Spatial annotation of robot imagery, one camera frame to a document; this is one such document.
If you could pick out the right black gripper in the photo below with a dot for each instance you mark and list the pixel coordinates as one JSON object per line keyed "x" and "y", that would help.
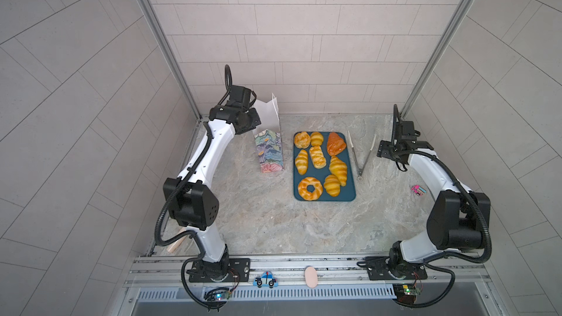
{"x": 383, "y": 149}

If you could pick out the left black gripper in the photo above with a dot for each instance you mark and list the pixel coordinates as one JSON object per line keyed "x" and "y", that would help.
{"x": 254, "y": 121}

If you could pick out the floral paper gift bag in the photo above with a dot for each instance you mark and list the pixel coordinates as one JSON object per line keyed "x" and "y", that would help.
{"x": 267, "y": 136}

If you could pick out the metal tongs with white tips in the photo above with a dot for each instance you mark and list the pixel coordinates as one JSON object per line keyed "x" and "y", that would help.
{"x": 360, "y": 170}

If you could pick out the small bottom striped croissant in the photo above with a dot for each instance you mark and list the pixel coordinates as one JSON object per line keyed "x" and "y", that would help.
{"x": 332, "y": 185}

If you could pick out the ring shaped donut bread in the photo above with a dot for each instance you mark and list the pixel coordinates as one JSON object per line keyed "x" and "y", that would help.
{"x": 310, "y": 189}

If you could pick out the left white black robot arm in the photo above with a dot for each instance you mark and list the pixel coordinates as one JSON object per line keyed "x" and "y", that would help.
{"x": 190, "y": 207}

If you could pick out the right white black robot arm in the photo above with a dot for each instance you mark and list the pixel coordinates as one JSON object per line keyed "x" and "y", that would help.
{"x": 458, "y": 225}

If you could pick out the middle braided bread roll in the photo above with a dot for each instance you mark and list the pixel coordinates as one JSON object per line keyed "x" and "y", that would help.
{"x": 317, "y": 157}

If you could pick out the pink toy truck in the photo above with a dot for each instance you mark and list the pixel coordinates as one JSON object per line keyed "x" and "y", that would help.
{"x": 418, "y": 190}

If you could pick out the round swirl bun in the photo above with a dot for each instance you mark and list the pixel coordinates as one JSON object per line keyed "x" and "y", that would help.
{"x": 302, "y": 140}

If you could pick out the right large striped croissant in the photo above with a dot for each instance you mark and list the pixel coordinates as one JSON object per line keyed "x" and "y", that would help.
{"x": 339, "y": 169}

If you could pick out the reddish brown croissant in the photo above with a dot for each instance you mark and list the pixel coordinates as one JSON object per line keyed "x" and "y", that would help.
{"x": 335, "y": 144}

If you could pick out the left yellow striped croissant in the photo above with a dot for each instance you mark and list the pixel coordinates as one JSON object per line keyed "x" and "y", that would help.
{"x": 301, "y": 162}

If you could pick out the small yellow striped bun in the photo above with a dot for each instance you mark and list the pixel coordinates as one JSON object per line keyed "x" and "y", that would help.
{"x": 316, "y": 139}

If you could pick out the teal rectangular tray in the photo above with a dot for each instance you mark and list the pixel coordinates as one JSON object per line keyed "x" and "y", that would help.
{"x": 348, "y": 193}

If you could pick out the right circuit board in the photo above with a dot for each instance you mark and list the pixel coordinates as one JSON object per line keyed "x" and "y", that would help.
{"x": 406, "y": 293}

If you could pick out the circuit board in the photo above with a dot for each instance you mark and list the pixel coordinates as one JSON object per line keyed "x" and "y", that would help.
{"x": 218, "y": 295}
{"x": 406, "y": 293}

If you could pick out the pink oval eraser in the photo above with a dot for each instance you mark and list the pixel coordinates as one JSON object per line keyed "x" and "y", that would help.
{"x": 311, "y": 277}

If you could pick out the blue toy car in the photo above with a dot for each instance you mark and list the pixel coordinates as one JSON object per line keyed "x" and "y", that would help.
{"x": 267, "y": 279}

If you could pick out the left circuit board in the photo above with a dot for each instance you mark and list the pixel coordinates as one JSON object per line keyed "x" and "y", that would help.
{"x": 218, "y": 295}

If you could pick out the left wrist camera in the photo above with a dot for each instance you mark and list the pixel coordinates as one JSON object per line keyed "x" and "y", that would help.
{"x": 241, "y": 97}

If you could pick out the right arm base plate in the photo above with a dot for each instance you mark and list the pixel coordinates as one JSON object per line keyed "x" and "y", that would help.
{"x": 384, "y": 268}

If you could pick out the aluminium rail frame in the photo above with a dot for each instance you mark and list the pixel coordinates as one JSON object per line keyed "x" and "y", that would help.
{"x": 157, "y": 278}

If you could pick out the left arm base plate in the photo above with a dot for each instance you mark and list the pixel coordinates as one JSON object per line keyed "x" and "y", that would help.
{"x": 233, "y": 270}

